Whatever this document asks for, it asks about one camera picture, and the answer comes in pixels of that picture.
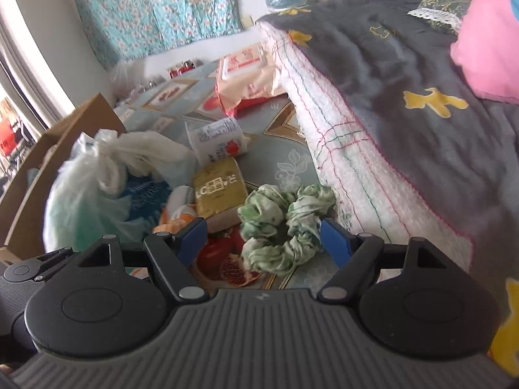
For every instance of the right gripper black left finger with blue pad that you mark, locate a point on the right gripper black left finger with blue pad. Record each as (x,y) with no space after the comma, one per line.
(171,256)

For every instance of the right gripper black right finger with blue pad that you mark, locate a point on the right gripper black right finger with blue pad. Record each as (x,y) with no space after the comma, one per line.
(354,254)

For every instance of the green white scrunchie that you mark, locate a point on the green white scrunchie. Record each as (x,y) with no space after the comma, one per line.
(281,230)

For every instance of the orange white striped cloth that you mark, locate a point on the orange white striped cloth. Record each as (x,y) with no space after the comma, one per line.
(178,212)

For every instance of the red pomegranate pack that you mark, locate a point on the red pomegranate pack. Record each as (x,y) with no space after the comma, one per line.
(220,264)

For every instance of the yellow snack packet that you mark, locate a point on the yellow snack packet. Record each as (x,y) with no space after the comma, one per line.
(218,187)

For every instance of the white plastic bag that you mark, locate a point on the white plastic bag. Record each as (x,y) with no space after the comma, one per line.
(114,184)

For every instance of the brown cardboard box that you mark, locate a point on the brown cardboard box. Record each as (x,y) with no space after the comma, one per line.
(23,203)

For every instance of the red cans cluster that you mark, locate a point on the red cans cluster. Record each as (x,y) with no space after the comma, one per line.
(180,69)

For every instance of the pink white wipes pack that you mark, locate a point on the pink white wipes pack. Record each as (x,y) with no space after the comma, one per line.
(246,78)

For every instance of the grey blanket yellow flowers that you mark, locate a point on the grey blanket yellow flowers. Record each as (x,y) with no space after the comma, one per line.
(459,152)

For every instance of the pink pillow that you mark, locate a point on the pink pillow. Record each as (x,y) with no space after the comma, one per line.
(486,49)

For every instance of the teal floral hanging cloth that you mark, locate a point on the teal floral hanging cloth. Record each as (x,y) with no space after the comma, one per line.
(124,30)

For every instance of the green patterned lace pillow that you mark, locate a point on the green patterned lace pillow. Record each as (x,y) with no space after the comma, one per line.
(445,15)

